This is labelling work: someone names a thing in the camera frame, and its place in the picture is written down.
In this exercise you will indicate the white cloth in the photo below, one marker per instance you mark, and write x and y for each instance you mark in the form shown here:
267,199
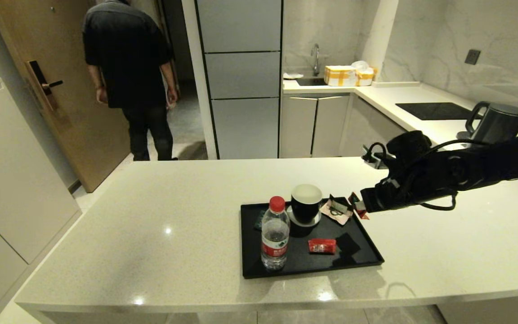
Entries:
292,75

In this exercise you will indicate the clear water bottle red cap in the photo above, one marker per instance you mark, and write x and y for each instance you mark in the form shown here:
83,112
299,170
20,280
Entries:
274,238

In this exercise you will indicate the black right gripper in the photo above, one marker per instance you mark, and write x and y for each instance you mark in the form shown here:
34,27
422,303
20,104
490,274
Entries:
382,195

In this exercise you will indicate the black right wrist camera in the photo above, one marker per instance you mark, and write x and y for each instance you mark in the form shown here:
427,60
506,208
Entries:
389,155

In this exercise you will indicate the small yellow taped box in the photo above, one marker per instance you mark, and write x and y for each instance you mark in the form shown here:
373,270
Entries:
366,78

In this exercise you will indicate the white box with yellow tape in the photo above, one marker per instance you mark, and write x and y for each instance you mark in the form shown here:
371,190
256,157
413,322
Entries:
340,76

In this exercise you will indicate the chrome sink faucet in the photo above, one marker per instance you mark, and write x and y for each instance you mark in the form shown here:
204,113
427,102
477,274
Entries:
315,57

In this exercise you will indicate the dark kitchen sink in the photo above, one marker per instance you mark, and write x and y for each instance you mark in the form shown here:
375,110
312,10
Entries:
310,82

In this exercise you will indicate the black mug white inside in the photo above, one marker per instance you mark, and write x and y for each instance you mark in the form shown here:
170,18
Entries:
305,210

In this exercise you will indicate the black induction cooktop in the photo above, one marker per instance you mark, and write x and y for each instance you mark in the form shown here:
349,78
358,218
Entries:
436,111

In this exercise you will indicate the tall grey refrigerator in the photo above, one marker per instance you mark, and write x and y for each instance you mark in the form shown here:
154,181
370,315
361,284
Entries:
243,76

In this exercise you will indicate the grey kitchen base cabinet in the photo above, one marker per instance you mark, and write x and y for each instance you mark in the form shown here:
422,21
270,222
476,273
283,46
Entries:
313,126

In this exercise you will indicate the brown wooden door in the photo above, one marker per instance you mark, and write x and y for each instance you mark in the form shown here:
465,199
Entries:
38,36

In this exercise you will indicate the black rectangular serving tray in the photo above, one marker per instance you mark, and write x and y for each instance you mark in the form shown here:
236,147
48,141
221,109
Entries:
304,265

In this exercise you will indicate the white storage cabinet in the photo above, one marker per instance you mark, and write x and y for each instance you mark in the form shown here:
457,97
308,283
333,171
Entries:
11,180

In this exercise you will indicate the person in black clothes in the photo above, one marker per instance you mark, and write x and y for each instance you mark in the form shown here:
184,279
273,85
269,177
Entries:
126,67

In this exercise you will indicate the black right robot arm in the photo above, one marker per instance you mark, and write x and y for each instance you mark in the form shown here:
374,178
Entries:
511,157

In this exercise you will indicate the round white coaster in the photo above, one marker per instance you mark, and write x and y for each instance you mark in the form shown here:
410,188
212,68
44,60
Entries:
289,216

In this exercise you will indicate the red sachet dark end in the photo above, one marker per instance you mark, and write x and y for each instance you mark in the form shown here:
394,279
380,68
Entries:
363,215

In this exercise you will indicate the dark wall socket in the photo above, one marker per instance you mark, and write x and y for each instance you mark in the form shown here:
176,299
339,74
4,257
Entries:
471,57

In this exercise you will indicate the black electric kettle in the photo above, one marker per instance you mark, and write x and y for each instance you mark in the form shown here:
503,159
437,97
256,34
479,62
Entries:
499,126

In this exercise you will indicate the crumpled white plastic bag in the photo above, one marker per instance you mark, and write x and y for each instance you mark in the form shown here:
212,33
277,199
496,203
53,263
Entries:
360,65

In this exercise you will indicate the red sachet with black circle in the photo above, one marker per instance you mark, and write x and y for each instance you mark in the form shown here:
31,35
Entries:
322,246

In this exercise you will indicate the pink tea sachet black logo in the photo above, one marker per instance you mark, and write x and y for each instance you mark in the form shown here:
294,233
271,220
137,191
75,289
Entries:
336,213

